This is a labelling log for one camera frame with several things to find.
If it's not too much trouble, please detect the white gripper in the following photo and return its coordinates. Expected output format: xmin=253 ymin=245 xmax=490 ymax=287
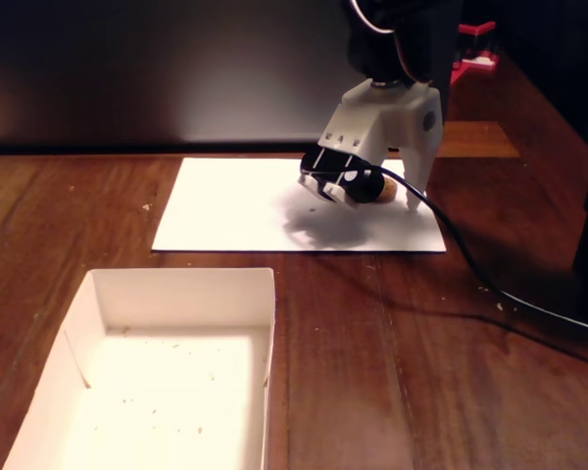
xmin=317 ymin=80 xmax=445 ymax=213

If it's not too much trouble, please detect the white cardboard box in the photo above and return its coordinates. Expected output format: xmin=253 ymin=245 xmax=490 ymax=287
xmin=2 ymin=267 xmax=276 ymax=470

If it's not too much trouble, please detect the red plastic object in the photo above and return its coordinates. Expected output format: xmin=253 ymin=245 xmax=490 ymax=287
xmin=450 ymin=20 xmax=501 ymax=87

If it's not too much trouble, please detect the white paper sheet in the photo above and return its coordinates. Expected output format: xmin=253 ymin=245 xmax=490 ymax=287
xmin=151 ymin=156 xmax=447 ymax=256

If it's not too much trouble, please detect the large dark panel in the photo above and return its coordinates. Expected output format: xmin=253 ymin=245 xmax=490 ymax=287
xmin=0 ymin=0 xmax=465 ymax=154

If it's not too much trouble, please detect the black round wrist camera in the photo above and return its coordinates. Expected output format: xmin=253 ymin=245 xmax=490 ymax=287
xmin=297 ymin=149 xmax=387 ymax=210

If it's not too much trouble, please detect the black camera cable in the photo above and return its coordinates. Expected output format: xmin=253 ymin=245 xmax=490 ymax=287
xmin=371 ymin=165 xmax=588 ymax=337

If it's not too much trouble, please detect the thin white cable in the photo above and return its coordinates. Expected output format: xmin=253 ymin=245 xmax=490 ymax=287
xmin=348 ymin=0 xmax=398 ymax=35

